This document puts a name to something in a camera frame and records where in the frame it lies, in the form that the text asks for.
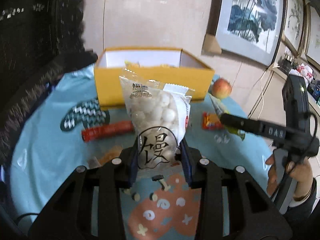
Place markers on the framed lotus painting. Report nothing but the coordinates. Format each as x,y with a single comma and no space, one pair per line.
248,28

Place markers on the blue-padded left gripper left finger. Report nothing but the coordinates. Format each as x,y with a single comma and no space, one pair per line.
134,153

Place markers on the yellow cardboard shoe box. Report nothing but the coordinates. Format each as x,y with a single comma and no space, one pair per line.
164,64

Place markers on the red long biscuit pack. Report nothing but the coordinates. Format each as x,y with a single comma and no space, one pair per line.
107,131

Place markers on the cardboard frame corner protector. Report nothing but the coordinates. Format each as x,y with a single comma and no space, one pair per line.
211,45

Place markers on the person's right hand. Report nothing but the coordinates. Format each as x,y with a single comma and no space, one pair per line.
302,173

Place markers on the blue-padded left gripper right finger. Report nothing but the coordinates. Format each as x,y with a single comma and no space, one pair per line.
186,165

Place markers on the round bread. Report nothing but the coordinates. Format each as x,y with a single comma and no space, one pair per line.
112,153

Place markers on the light blue cartoon tablecloth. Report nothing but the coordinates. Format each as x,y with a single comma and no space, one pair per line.
50,147

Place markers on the bag of white steamed buns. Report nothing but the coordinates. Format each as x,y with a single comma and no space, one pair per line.
160,114

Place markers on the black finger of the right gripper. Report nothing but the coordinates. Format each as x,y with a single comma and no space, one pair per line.
262,128

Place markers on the red apple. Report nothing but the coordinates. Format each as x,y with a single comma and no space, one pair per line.
221,88

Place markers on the dark carved wooden furniture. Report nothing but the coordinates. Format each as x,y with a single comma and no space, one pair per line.
40,41

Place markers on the red orange snack packet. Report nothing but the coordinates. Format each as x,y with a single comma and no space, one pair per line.
210,121

